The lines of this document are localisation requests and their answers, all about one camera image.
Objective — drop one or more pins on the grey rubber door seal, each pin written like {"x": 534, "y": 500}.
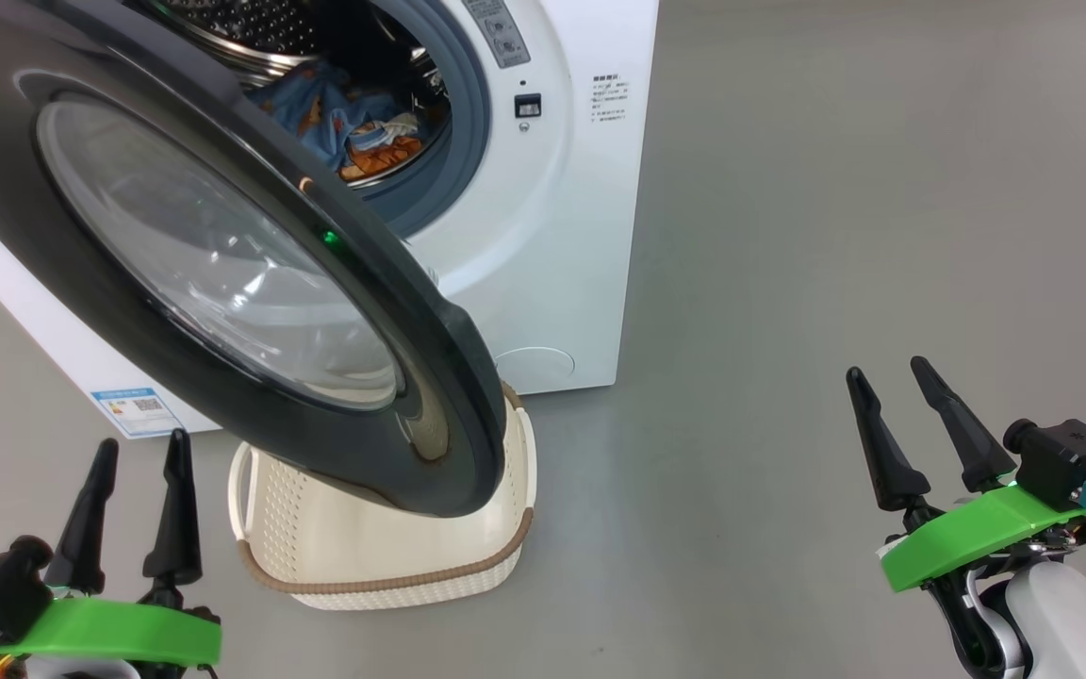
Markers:
{"x": 468, "y": 132}

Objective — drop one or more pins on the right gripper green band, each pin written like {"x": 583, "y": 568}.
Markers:
{"x": 977, "y": 538}

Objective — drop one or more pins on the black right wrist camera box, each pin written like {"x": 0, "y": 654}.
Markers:
{"x": 1066, "y": 462}

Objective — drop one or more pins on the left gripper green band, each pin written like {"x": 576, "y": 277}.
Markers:
{"x": 128, "y": 632}

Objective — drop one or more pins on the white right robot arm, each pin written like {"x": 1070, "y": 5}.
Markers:
{"x": 1071, "y": 622}

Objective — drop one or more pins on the steel washer drum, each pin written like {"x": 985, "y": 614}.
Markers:
{"x": 260, "y": 28}

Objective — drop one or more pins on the white front-load washing machine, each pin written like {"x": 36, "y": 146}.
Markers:
{"x": 552, "y": 236}

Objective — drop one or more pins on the black door lock latch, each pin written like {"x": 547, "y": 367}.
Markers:
{"x": 528, "y": 106}

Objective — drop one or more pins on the blue white energy label sticker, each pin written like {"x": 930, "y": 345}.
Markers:
{"x": 138, "y": 412}

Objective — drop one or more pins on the round white filter cover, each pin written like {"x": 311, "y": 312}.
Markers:
{"x": 535, "y": 366}

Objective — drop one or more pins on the blue garment with cream patch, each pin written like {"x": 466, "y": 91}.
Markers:
{"x": 383, "y": 146}

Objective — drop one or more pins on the blue garment with orange prints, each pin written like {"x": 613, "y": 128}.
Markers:
{"x": 303, "y": 104}

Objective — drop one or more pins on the cream perforated basket brown rim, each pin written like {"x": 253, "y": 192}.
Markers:
{"x": 364, "y": 556}

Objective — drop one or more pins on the dark round glass washer door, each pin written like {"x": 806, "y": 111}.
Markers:
{"x": 222, "y": 255}

